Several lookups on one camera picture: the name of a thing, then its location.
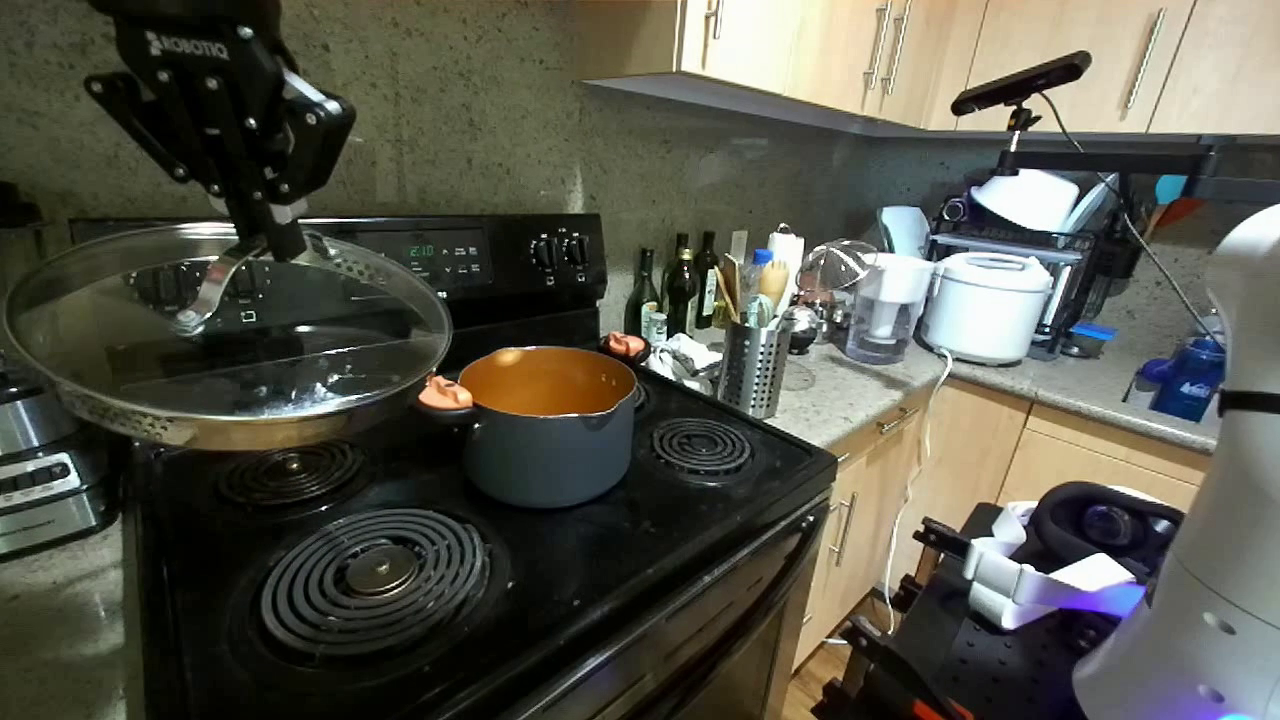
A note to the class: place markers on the large black coil burner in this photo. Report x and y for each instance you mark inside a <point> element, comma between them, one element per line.
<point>372,583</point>

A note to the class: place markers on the grey pot with orange interior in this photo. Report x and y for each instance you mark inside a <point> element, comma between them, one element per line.
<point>545,455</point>

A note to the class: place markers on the perforated metal utensil holder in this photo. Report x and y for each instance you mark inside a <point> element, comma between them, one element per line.
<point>757,374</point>

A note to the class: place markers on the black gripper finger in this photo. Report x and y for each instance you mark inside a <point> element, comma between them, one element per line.
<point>313,135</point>
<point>162,135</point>

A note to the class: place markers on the black robot cart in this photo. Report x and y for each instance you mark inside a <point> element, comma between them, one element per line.
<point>962,664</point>

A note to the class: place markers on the black dish rack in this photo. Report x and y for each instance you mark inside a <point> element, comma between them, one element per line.
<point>1087,273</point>

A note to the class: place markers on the dark glass bottle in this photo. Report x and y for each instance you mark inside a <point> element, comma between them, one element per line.
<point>682,284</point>
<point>641,284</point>
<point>704,273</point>

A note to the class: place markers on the black camera tripod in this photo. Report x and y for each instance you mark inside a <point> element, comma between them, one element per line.
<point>1022,135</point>

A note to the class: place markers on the clear glass jar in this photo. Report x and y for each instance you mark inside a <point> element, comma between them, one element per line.
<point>826,282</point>

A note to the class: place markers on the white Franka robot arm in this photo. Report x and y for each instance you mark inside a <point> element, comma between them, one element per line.
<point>1202,601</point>

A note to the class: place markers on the stainless steel blender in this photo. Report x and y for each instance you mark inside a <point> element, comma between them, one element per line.
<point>44,483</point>

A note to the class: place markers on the white VR headset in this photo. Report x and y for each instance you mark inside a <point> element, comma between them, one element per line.
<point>1066,560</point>

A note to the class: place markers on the light wood lower cabinet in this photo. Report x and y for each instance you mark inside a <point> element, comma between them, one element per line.
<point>975,455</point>

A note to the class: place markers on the white rice cooker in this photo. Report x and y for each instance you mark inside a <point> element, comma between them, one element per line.
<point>986,313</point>

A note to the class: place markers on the black electric stove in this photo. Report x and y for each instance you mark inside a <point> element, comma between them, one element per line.
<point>563,575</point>

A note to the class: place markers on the blue plastic bottle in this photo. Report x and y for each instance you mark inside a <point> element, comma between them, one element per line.
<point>1184,379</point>

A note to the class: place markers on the white water filter pitcher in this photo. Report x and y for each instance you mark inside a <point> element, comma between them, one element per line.
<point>884,313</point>

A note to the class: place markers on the white crumpled paper towel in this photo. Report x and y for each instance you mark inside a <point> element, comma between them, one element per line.
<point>689,362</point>

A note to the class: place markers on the pale blue jug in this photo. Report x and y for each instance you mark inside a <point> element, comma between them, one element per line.
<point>906,229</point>

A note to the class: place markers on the small black coil burner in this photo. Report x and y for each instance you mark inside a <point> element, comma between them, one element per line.
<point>700,444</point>
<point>292,478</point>

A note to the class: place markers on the light wood upper cabinet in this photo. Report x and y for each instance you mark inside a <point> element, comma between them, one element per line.
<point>932,52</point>

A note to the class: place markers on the white plastic bottle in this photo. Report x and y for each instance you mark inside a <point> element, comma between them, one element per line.
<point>786,253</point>

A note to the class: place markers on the black stereo camera bar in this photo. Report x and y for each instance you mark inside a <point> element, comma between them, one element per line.
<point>1022,81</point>

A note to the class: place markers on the white plate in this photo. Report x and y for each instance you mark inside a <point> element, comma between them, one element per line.
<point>1026,201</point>

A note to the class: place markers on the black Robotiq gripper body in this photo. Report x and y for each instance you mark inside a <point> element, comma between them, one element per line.
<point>201,81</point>

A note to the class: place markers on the light wood cabinet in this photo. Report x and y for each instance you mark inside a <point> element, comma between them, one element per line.
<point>932,52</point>
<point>975,455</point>

